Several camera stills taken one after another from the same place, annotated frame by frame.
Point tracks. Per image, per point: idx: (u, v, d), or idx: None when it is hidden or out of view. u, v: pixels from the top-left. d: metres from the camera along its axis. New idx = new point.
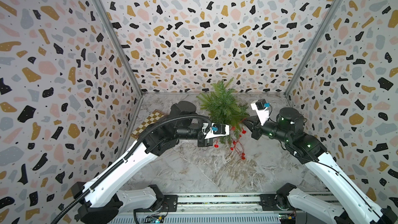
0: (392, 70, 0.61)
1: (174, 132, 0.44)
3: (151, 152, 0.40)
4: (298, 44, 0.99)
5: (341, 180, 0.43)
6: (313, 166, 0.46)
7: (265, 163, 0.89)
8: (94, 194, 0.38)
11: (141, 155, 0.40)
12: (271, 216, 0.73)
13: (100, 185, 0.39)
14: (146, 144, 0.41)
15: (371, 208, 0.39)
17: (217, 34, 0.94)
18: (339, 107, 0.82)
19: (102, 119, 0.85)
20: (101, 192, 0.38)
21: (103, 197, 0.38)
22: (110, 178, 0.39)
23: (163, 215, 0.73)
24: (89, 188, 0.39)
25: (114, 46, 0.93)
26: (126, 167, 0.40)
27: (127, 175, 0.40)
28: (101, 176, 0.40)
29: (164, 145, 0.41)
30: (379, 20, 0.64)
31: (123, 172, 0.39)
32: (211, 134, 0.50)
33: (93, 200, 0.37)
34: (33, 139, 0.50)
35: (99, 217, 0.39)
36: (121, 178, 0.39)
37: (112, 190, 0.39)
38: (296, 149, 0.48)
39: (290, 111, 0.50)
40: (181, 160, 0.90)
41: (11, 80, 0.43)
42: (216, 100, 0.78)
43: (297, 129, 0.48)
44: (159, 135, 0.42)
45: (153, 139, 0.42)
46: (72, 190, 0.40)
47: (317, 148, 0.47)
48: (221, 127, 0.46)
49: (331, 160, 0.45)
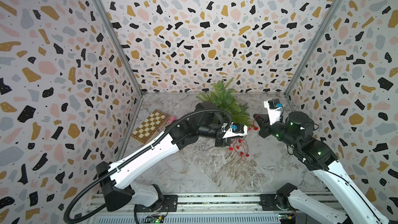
0: (392, 70, 0.61)
1: (197, 128, 0.48)
3: (176, 144, 0.44)
4: (298, 44, 0.99)
5: (351, 191, 0.41)
6: (323, 175, 0.44)
7: (265, 163, 0.89)
8: (119, 174, 0.40)
11: (168, 145, 0.44)
12: (271, 216, 0.73)
13: (125, 167, 0.41)
14: (172, 136, 0.45)
15: (379, 221, 0.39)
17: (217, 34, 0.94)
18: (339, 107, 0.82)
19: (102, 119, 0.85)
20: (127, 173, 0.40)
21: (127, 178, 0.40)
22: (135, 163, 0.41)
23: (163, 215, 0.73)
24: (116, 167, 0.41)
25: (114, 46, 0.93)
26: (151, 154, 0.43)
27: (151, 162, 0.43)
28: (128, 158, 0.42)
29: (187, 140, 0.45)
30: (379, 20, 0.64)
31: (148, 157, 0.42)
32: (230, 133, 0.53)
33: (117, 180, 0.39)
34: (33, 139, 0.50)
35: (115, 200, 0.40)
36: (146, 163, 0.42)
37: (133, 175, 0.41)
38: (305, 155, 0.46)
39: (298, 115, 0.48)
40: (181, 160, 0.90)
41: (11, 80, 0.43)
42: (216, 100, 0.78)
43: (306, 135, 0.46)
44: (184, 130, 0.46)
45: (179, 132, 0.46)
46: (98, 168, 0.41)
47: (327, 155, 0.45)
48: (240, 127, 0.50)
49: (340, 169, 0.44)
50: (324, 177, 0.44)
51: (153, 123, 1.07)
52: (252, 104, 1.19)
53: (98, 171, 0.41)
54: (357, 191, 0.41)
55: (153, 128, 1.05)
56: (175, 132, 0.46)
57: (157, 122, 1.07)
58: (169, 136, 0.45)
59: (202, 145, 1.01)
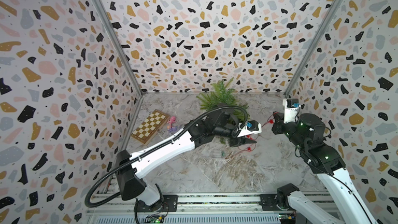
0: (392, 70, 0.61)
1: (213, 128, 0.51)
3: (194, 142, 0.47)
4: (298, 44, 0.99)
5: (353, 199, 0.41)
6: (326, 179, 0.44)
7: (265, 163, 0.89)
8: (140, 163, 0.42)
11: (186, 141, 0.46)
12: (271, 216, 0.73)
13: (146, 157, 0.43)
14: (191, 134, 0.48)
15: None
17: (217, 34, 0.94)
18: (339, 107, 0.82)
19: (102, 119, 0.85)
20: (147, 164, 0.42)
21: (146, 168, 0.42)
22: (155, 155, 0.44)
23: (163, 215, 0.73)
24: (138, 156, 0.43)
25: (114, 46, 0.93)
26: (170, 148, 0.45)
27: (168, 156, 0.45)
28: (150, 149, 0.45)
29: (203, 139, 0.48)
30: (379, 20, 0.64)
31: (168, 151, 0.45)
32: (245, 131, 0.55)
33: (138, 169, 0.41)
34: (33, 139, 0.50)
35: (131, 190, 0.41)
36: (164, 156, 0.44)
37: (152, 166, 0.43)
38: (311, 157, 0.46)
39: (309, 117, 0.48)
40: (181, 160, 0.90)
41: (11, 80, 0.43)
42: (216, 100, 0.78)
43: (315, 137, 0.45)
44: (202, 130, 0.49)
45: (197, 131, 0.49)
46: (122, 155, 0.43)
47: (335, 161, 0.44)
48: (254, 124, 0.58)
49: (347, 178, 0.43)
50: (327, 180, 0.44)
51: (153, 123, 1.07)
52: (252, 104, 1.19)
53: (120, 158, 0.42)
54: (360, 201, 0.41)
55: (153, 127, 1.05)
56: (194, 130, 0.49)
57: (157, 122, 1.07)
58: (187, 133, 0.48)
59: (202, 145, 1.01)
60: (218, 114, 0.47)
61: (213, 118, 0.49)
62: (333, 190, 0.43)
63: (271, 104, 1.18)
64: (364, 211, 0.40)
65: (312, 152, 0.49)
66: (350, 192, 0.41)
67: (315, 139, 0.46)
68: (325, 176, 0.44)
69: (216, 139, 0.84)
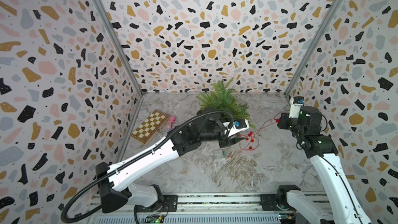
0: (392, 70, 0.61)
1: (198, 135, 0.48)
3: (176, 151, 0.44)
4: (298, 44, 0.99)
5: (338, 181, 0.43)
6: (316, 159, 0.48)
7: (265, 163, 0.89)
8: (117, 176, 0.40)
11: (168, 151, 0.44)
12: (271, 216, 0.73)
13: (125, 169, 0.41)
14: (173, 142, 0.45)
15: (357, 214, 0.39)
17: (217, 34, 0.94)
18: (339, 107, 0.82)
19: (102, 119, 0.85)
20: (125, 176, 0.40)
21: (125, 181, 0.40)
22: (134, 166, 0.42)
23: (163, 215, 0.73)
24: (115, 170, 0.41)
25: (114, 46, 0.93)
26: (151, 158, 0.43)
27: (149, 167, 0.43)
28: (128, 160, 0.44)
29: (187, 148, 0.45)
30: (379, 20, 0.64)
31: (148, 162, 0.42)
32: (235, 130, 0.54)
33: (115, 182, 0.39)
34: (33, 139, 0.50)
35: (111, 202, 0.40)
36: (144, 168, 0.42)
37: (131, 179, 0.41)
38: (305, 140, 0.51)
39: (310, 107, 0.54)
40: (181, 160, 0.90)
41: (11, 80, 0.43)
42: (216, 100, 0.78)
43: (312, 124, 0.51)
44: (186, 137, 0.46)
45: (181, 139, 0.46)
46: (98, 168, 0.41)
47: (328, 149, 0.48)
48: (242, 123, 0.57)
49: (337, 162, 0.46)
50: (316, 160, 0.48)
51: (153, 123, 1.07)
52: (252, 104, 1.19)
53: (97, 171, 0.41)
54: (346, 184, 0.43)
55: (153, 128, 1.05)
56: (177, 138, 0.46)
57: (157, 122, 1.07)
58: (170, 142, 0.46)
59: (202, 145, 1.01)
60: (202, 120, 0.44)
61: (198, 125, 0.46)
62: (322, 171, 0.46)
63: (271, 104, 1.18)
64: (348, 194, 0.41)
65: (308, 137, 0.53)
66: (338, 173, 0.44)
67: (311, 125, 0.51)
68: (315, 156, 0.48)
69: None
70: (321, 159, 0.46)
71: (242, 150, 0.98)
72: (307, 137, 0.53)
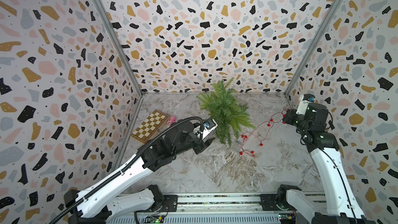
0: (392, 70, 0.61)
1: (171, 149, 0.47)
3: (147, 167, 0.43)
4: (298, 44, 0.99)
5: (335, 173, 0.44)
6: (315, 153, 0.49)
7: (265, 163, 0.89)
8: (86, 204, 0.39)
11: (138, 169, 0.42)
12: (271, 216, 0.73)
13: (94, 195, 0.40)
14: (144, 159, 0.44)
15: (350, 206, 0.40)
17: (217, 34, 0.94)
18: (339, 107, 0.82)
19: (102, 119, 0.85)
20: (94, 202, 0.39)
21: (95, 207, 0.39)
22: (103, 190, 0.40)
23: (163, 215, 0.73)
24: (83, 197, 0.40)
25: (114, 47, 0.93)
26: (122, 179, 0.42)
27: (121, 188, 0.42)
28: (97, 186, 0.41)
29: (160, 162, 0.44)
30: (379, 20, 0.64)
31: (118, 183, 0.41)
32: (207, 131, 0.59)
33: (84, 210, 0.38)
34: (33, 139, 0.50)
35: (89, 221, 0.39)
36: (115, 190, 0.41)
37: (103, 202, 0.40)
38: (308, 134, 0.53)
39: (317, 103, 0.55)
40: (181, 160, 0.90)
41: (11, 80, 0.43)
42: (216, 99, 0.78)
43: (316, 119, 0.53)
44: (157, 152, 0.45)
45: (151, 155, 0.44)
46: (66, 197, 0.40)
47: (329, 143, 0.49)
48: (211, 123, 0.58)
49: (337, 158, 0.46)
50: (314, 155, 0.50)
51: (153, 123, 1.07)
52: (252, 104, 1.19)
53: (66, 199, 0.40)
54: (342, 178, 0.44)
55: (153, 128, 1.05)
56: (148, 155, 0.44)
57: (157, 122, 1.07)
58: (140, 160, 0.44)
59: None
60: (176, 134, 0.45)
61: (171, 138, 0.45)
62: (319, 165, 0.48)
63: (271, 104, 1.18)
64: (343, 187, 0.42)
65: (311, 132, 0.54)
66: (336, 166, 0.45)
67: (316, 121, 0.53)
68: (312, 151, 0.51)
69: (216, 139, 0.84)
70: (318, 152, 0.48)
71: (243, 151, 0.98)
72: (310, 131, 0.54)
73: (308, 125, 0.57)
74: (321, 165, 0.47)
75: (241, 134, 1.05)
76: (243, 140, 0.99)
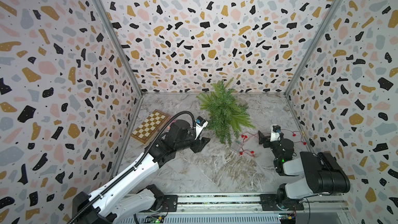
0: (392, 70, 0.61)
1: (173, 145, 0.55)
3: (157, 162, 0.49)
4: (298, 44, 0.99)
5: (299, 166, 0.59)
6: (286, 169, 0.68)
7: (265, 163, 0.89)
8: (103, 200, 0.40)
11: (150, 164, 0.48)
12: (271, 216, 0.73)
13: (109, 191, 0.42)
14: (153, 156, 0.50)
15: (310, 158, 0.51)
17: (217, 34, 0.94)
18: (339, 107, 0.82)
19: (102, 119, 0.85)
20: (111, 197, 0.41)
21: (112, 202, 0.41)
22: (119, 185, 0.43)
23: (163, 215, 0.73)
24: (100, 194, 0.41)
25: (114, 46, 0.93)
26: (134, 174, 0.46)
27: (133, 183, 0.45)
28: (112, 182, 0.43)
29: (166, 157, 0.51)
30: (379, 20, 0.64)
31: (132, 179, 0.45)
32: (199, 128, 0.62)
33: (102, 207, 0.39)
34: (33, 139, 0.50)
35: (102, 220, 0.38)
36: (129, 185, 0.44)
37: (117, 198, 0.42)
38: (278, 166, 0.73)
39: (287, 142, 0.72)
40: (181, 160, 0.90)
41: (10, 80, 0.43)
42: (216, 99, 0.78)
43: (285, 156, 0.72)
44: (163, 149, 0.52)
45: (159, 151, 0.51)
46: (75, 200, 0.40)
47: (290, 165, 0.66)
48: (202, 118, 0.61)
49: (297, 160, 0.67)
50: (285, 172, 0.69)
51: (153, 123, 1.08)
52: (252, 104, 1.19)
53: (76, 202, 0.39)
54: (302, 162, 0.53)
55: (153, 128, 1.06)
56: (155, 151, 0.51)
57: (157, 122, 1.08)
58: (150, 157, 0.50)
59: None
60: (177, 130, 0.52)
61: (173, 135, 0.54)
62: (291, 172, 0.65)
63: (271, 104, 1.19)
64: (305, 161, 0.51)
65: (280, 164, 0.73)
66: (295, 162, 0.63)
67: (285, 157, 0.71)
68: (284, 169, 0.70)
69: (216, 139, 0.84)
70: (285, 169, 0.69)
71: (244, 151, 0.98)
72: (279, 163, 0.74)
73: (279, 158, 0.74)
74: (292, 171, 0.65)
75: (241, 134, 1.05)
76: (243, 140, 0.99)
